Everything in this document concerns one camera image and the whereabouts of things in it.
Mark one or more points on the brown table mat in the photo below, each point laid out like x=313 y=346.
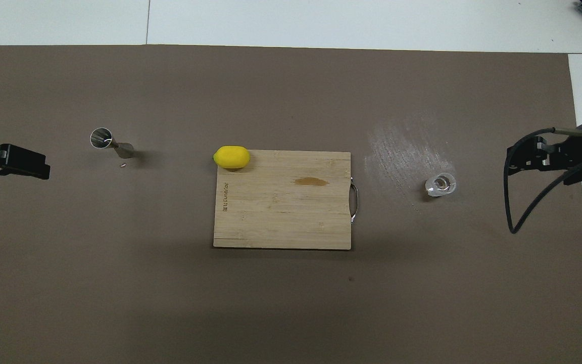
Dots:
x=170 y=293

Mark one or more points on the yellow lemon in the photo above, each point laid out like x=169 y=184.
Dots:
x=231 y=157

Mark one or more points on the wooden cutting board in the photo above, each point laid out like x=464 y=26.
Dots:
x=281 y=202

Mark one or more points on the steel double jigger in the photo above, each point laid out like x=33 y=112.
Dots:
x=101 y=138

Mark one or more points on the clear glass cup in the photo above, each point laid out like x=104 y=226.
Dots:
x=441 y=184

